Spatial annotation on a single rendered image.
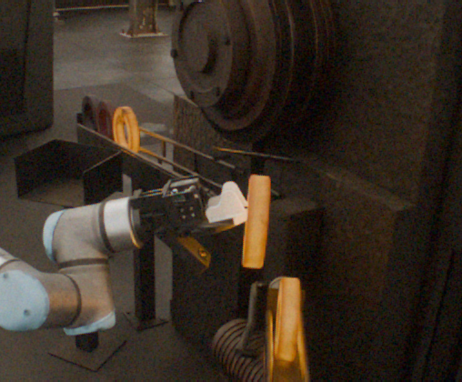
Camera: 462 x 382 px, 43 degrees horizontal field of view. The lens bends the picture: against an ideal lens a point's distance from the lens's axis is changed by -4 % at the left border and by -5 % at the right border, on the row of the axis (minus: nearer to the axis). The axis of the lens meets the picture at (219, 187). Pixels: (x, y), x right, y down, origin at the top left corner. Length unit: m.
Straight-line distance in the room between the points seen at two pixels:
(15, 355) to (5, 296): 1.28
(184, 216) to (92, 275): 0.18
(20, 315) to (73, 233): 0.20
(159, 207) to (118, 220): 0.07
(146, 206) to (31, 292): 0.25
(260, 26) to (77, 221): 0.55
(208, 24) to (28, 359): 1.34
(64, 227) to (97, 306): 0.15
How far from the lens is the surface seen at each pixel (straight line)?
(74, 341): 2.24
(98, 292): 1.04
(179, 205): 0.99
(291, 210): 1.33
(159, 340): 2.23
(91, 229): 1.04
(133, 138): 2.10
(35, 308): 0.93
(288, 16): 1.25
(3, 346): 2.27
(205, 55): 1.35
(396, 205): 1.24
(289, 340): 1.07
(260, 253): 0.98
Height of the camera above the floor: 1.36
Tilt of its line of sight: 23 degrees down
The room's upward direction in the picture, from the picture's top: 2 degrees clockwise
